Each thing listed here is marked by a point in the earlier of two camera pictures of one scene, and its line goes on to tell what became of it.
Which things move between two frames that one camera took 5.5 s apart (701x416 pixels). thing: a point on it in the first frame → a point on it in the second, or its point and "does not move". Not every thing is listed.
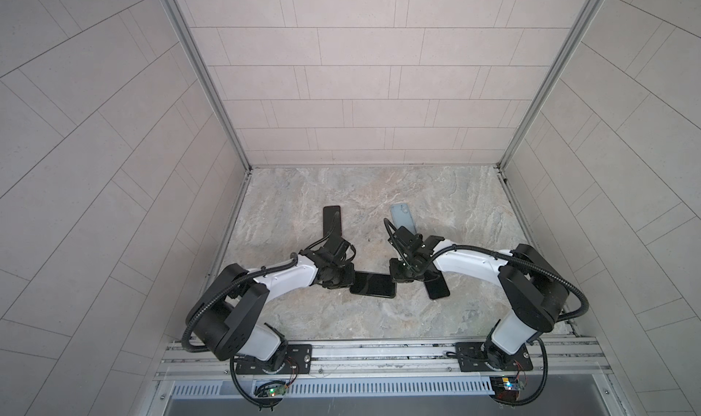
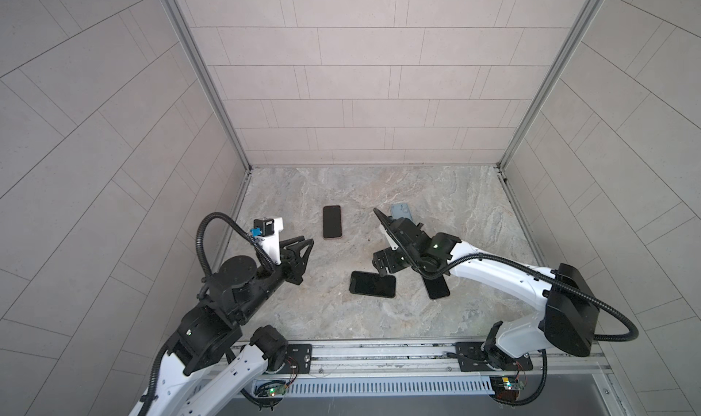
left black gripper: (349, 277) → (290, 265)
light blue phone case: (402, 216) does not move
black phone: (437, 287) does not move
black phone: (373, 284) does not move
